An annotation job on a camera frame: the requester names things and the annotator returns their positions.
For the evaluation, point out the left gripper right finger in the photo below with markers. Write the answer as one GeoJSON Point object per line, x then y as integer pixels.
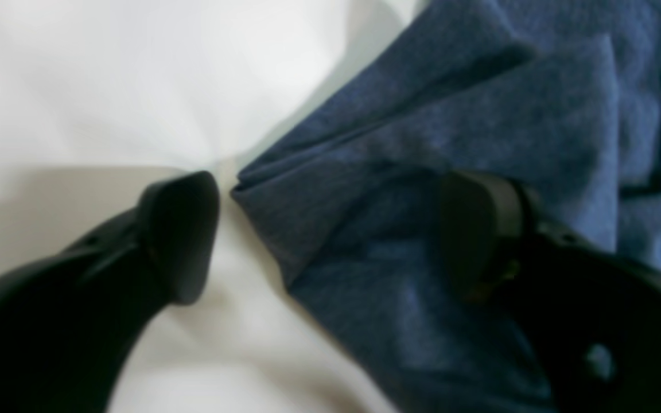
{"type": "Point", "coordinates": [593, 318]}

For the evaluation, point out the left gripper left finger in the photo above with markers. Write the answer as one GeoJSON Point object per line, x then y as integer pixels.
{"type": "Point", "coordinates": [69, 322]}

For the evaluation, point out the dark blue T-shirt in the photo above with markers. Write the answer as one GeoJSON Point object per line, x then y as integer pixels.
{"type": "Point", "coordinates": [563, 97]}

